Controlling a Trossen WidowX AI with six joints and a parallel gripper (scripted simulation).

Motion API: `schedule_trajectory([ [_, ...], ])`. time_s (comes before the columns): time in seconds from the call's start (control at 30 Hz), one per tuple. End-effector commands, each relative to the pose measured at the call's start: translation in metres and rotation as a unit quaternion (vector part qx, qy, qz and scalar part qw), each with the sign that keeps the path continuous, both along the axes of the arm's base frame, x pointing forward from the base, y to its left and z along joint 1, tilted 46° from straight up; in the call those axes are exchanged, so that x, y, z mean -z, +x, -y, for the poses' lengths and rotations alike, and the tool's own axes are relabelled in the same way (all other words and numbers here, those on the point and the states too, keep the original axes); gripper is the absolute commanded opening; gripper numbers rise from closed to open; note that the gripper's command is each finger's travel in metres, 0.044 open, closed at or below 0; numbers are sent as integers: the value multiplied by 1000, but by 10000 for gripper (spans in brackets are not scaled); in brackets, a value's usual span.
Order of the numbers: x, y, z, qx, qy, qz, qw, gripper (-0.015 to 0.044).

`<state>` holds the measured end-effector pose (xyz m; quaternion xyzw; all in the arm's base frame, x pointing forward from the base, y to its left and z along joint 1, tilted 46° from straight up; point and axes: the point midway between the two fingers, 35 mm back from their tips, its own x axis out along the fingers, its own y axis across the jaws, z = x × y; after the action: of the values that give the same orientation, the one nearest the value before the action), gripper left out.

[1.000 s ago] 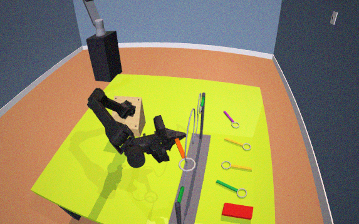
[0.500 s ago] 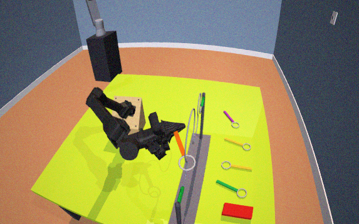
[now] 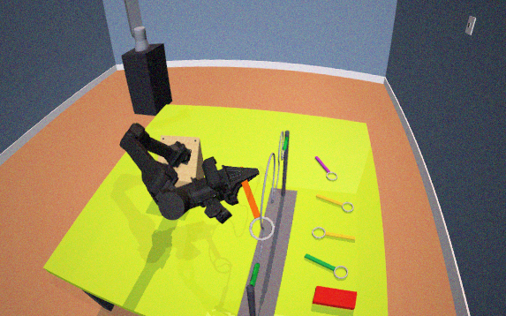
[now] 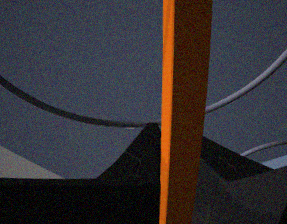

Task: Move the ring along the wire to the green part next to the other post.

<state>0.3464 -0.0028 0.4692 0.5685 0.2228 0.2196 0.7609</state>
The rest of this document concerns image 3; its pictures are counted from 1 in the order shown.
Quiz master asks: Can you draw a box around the magenta-handled loop tool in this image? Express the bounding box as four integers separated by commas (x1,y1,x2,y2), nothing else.
315,156,337,181

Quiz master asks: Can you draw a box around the green handle with grey loop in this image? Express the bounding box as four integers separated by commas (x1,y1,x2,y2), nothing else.
305,254,348,279

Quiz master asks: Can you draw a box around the red rectangular block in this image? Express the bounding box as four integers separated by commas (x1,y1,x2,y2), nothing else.
312,286,357,310

